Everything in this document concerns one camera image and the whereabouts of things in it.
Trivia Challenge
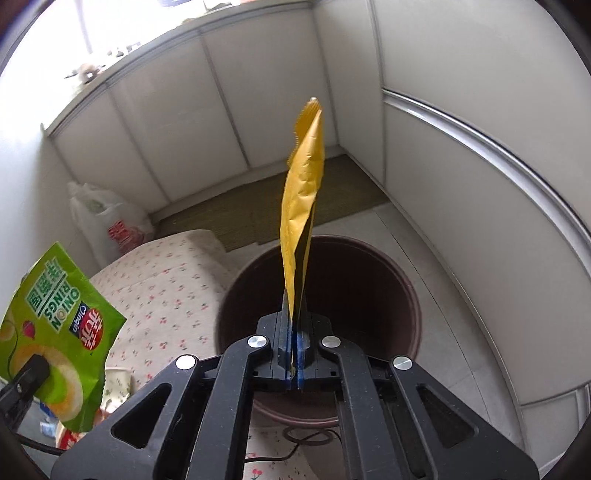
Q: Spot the green snack packet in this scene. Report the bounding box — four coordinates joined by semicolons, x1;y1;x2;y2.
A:
0;242;128;435

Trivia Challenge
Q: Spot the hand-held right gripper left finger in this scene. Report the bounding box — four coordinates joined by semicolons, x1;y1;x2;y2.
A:
50;291;296;480

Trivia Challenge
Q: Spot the small countertop ornament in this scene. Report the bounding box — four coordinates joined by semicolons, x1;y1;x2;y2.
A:
69;62;101;85

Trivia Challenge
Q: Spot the white sliding door cabinet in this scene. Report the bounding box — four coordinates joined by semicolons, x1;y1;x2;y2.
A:
369;0;591;416

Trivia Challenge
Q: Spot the red snack packet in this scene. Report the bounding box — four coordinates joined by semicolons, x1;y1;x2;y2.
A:
58;427;89;452

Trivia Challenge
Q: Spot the yellow snack packet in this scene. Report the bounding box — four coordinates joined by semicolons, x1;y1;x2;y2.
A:
279;97;326;324

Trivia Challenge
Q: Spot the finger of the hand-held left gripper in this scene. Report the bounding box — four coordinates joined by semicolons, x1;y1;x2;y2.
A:
0;354;51;437

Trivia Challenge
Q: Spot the white low cabinet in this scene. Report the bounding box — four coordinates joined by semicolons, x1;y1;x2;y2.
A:
41;0;385;223

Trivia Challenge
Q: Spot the brown round waste bin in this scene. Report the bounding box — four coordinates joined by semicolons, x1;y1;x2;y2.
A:
216;235;423;426

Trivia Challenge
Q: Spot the black cable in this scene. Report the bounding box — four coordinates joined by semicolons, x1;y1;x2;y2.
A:
244;425;343;465

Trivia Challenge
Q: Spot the green woven floor mat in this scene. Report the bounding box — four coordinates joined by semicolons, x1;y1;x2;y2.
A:
152;190;260;253
252;154;389;246

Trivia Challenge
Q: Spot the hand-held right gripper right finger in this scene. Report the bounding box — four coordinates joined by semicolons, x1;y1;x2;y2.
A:
295;295;541;480

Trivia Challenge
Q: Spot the white plastic shopping bag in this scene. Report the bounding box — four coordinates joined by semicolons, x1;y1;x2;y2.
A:
68;181;156;269

